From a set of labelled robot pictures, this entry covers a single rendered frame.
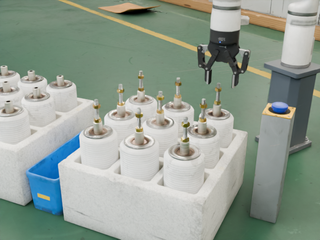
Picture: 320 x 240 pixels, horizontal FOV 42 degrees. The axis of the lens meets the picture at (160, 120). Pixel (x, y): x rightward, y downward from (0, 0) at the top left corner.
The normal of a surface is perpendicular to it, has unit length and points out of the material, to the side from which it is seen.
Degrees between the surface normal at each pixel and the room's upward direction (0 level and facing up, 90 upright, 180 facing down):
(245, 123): 0
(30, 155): 90
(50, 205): 92
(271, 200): 90
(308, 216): 0
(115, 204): 90
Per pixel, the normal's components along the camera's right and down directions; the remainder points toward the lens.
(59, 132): 0.91, 0.18
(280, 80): -0.83, 0.23
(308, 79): 0.56, 0.36
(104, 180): -0.43, 0.38
